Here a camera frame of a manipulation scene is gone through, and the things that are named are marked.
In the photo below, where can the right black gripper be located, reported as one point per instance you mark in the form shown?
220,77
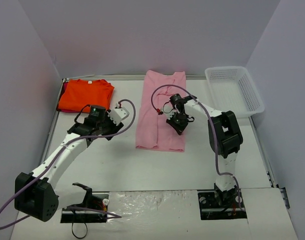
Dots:
179,122

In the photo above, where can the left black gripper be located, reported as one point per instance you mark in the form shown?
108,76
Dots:
115,128

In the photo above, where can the pink t shirt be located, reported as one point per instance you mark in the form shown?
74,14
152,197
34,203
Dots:
152,131

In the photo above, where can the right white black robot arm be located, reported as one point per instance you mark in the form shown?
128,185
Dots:
225,137

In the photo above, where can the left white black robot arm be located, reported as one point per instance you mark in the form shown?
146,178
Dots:
36,193

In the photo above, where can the folded orange t shirt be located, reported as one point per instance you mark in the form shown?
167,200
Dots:
80,93

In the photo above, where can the white plastic basket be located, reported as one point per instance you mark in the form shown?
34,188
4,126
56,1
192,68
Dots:
232,89

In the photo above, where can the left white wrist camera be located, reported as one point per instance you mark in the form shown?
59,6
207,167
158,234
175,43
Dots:
117,115

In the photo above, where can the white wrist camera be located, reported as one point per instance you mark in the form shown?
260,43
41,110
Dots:
169,111
117,115

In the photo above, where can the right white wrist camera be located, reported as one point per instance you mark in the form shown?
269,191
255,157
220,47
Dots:
169,111

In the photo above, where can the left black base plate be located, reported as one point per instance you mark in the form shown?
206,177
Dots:
99,201

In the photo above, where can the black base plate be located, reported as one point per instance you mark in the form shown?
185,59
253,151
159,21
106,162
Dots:
99,201
211,207

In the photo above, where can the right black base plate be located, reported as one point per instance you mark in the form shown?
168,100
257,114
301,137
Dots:
211,207

